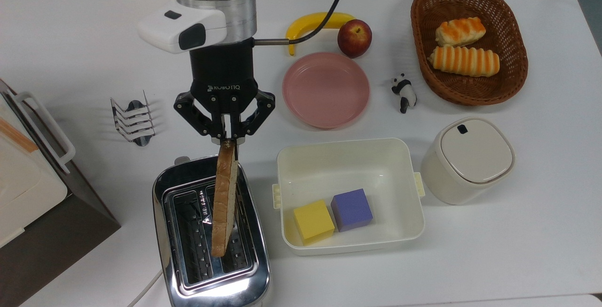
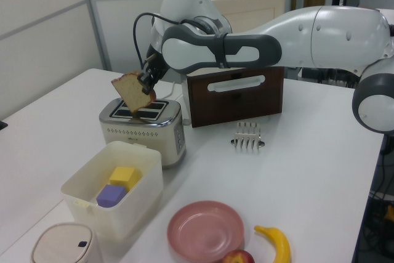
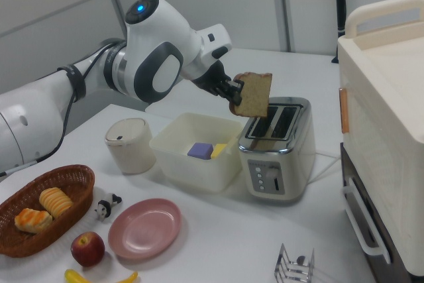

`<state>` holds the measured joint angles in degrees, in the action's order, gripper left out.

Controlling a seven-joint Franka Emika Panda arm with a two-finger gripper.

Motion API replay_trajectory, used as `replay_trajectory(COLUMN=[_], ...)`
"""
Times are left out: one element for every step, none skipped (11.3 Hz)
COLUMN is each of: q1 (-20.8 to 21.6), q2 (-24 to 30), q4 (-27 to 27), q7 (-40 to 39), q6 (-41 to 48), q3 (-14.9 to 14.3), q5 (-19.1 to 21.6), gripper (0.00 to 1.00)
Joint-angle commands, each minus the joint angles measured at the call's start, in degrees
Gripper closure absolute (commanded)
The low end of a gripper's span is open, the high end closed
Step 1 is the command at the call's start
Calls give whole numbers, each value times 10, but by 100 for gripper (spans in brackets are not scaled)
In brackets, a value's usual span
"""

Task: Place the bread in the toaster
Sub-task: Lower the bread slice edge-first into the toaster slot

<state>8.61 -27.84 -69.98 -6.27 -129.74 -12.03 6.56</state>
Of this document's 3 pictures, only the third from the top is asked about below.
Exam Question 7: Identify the metal wire toast rack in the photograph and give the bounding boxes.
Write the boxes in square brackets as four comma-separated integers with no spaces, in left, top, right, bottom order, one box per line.
[274,243,315,283]

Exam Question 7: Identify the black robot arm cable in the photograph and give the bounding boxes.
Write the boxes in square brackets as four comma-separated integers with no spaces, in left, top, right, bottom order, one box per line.
[0,40,129,178]

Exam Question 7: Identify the yellow banana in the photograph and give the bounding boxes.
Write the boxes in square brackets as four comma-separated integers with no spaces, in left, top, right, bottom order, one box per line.
[64,268,139,283]

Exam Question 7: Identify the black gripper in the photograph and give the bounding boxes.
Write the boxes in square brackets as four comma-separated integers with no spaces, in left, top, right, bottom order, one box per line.
[193,60,245,106]

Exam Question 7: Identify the brown wicker basket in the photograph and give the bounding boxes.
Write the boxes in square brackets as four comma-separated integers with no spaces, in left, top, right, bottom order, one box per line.
[0,164,96,258]

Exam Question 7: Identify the purple cube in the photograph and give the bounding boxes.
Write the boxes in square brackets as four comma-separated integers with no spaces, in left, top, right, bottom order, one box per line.
[187,142,215,161]

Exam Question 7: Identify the long orange striped bread roll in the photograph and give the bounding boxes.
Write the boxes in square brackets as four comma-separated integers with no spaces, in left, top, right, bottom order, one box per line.
[38,187,74,219]

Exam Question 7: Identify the panda figurine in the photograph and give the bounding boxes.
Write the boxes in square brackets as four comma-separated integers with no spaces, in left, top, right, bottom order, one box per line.
[94,193,123,221]

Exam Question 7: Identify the white toaster power cable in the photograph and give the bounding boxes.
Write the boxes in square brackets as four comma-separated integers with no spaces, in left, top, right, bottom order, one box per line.
[307,151,342,184]

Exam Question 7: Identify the cream lidded trash can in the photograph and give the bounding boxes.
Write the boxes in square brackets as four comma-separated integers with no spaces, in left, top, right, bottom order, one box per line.
[105,117,157,175]

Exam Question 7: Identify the cream plastic storage bin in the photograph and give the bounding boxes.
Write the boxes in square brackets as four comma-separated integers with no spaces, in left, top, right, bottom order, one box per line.
[148,112,243,195]

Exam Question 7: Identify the brown bread slice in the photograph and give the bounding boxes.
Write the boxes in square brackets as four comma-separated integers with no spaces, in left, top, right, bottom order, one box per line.
[228,71,273,119]

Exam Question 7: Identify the pink plate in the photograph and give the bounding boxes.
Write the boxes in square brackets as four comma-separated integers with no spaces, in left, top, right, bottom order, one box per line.
[107,198,182,260]

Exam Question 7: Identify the chrome and cream toaster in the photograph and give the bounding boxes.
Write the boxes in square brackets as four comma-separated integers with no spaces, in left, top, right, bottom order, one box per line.
[237,96,317,207]

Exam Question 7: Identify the red apple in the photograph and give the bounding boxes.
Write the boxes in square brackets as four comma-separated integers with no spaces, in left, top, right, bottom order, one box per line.
[70,231,106,268]

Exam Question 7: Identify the cream and brown toaster oven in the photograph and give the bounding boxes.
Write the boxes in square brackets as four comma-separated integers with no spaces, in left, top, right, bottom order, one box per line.
[337,0,424,277]

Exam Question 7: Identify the short orange striped bread roll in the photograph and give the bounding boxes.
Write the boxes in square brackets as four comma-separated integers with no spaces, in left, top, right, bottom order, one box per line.
[14,207,54,234]

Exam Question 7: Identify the yellow cube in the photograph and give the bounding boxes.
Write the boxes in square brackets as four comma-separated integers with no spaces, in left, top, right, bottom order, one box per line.
[211,142,229,159]

